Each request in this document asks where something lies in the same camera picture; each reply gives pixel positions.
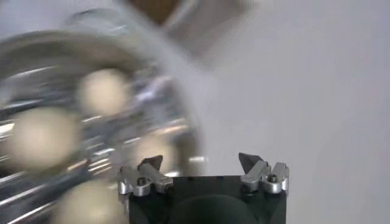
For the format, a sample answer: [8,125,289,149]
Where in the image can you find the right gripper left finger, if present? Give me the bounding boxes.
[117,154,174,197]

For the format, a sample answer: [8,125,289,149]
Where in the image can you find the white steamed baozi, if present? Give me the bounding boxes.
[50,179,129,224]
[77,68,132,116]
[133,133,179,174]
[0,106,82,173]

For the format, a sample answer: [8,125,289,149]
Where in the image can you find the stainless steel steamer basket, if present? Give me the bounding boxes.
[0,29,204,224]

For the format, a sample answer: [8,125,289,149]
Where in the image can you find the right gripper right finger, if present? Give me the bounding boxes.
[238,152,290,195]

